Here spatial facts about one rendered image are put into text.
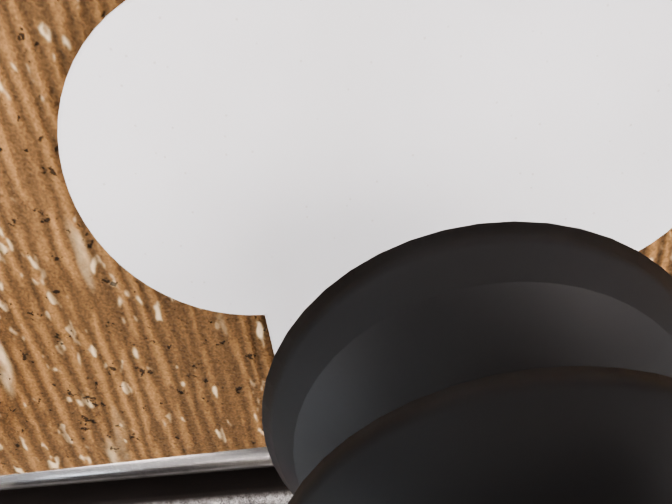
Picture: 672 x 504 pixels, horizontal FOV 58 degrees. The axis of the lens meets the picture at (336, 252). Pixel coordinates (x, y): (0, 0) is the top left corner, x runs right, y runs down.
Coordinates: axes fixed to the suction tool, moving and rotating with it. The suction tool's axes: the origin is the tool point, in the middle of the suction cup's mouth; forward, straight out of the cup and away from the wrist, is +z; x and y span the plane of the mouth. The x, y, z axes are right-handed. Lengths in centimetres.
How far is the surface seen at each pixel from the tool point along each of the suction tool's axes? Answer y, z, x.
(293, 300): 2.9, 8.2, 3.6
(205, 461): 7.5, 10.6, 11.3
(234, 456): 6.4, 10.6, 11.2
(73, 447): 10.6, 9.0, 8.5
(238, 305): 4.3, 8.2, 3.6
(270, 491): 5.8, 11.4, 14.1
